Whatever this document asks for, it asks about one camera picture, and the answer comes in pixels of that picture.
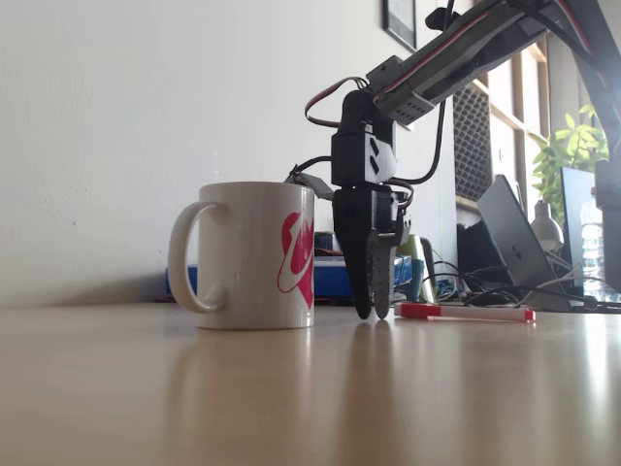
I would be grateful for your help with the black monitor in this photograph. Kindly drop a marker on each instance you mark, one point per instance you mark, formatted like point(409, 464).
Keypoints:
point(575, 218)

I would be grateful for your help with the grey laptop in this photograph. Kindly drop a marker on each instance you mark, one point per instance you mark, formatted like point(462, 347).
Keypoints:
point(519, 242)

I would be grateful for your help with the blue flat box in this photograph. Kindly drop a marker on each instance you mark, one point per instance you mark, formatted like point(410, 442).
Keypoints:
point(330, 279)

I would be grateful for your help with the dark honeycomb panel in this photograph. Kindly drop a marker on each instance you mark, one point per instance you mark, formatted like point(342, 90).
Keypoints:
point(471, 141)

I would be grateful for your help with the green potted plant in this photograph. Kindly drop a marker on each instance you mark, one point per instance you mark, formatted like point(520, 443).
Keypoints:
point(567, 145)

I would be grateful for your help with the white pen with red cap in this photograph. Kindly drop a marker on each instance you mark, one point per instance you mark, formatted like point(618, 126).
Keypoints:
point(466, 313)

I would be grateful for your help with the white mug with pink logo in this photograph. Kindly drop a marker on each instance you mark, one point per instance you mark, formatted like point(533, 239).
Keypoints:
point(247, 252)

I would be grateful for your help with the black picture frame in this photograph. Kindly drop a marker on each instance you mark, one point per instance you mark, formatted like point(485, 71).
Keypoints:
point(400, 22)

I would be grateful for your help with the green mug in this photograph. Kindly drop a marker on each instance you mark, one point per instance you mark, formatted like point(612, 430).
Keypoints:
point(412, 252)

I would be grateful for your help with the grey camera mount with camera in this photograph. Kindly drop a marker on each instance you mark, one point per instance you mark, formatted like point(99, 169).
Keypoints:
point(315, 187)

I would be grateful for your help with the white desk lamp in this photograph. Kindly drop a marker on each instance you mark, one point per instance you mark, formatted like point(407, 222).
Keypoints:
point(545, 228)

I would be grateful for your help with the clear water bottle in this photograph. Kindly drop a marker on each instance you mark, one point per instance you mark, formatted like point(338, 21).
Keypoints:
point(593, 247)

